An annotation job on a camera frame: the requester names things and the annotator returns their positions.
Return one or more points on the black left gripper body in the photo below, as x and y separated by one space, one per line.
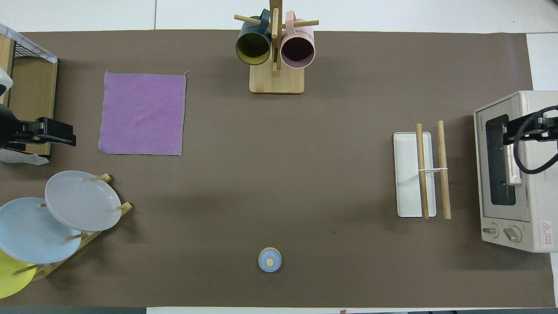
8 128

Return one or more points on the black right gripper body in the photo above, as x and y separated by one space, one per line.
550 126

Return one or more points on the purple cloth towel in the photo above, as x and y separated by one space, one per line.
144 113

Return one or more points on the wooden dish rack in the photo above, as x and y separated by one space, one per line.
87 239

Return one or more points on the white towel rack wooden rods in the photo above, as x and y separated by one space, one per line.
409 174

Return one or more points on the white crumpled paper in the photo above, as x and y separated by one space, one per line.
22 159

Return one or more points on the wooden shelf unit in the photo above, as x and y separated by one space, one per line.
32 100

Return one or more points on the beige toaster oven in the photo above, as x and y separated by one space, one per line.
538 196

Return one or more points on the grey plate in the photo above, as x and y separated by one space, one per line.
80 200

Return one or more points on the white patterned cloth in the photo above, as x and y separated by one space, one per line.
26 41

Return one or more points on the light blue plate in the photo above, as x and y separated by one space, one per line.
30 235

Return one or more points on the yellow plate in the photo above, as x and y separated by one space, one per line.
8 277

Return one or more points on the dark teal mug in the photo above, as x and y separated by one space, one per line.
253 48

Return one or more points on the brown table mat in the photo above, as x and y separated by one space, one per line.
270 183

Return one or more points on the wooden mug tree stand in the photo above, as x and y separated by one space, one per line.
276 80

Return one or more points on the pink mug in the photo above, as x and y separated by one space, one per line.
297 50

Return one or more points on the small blue lidded jar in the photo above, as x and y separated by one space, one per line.
269 260

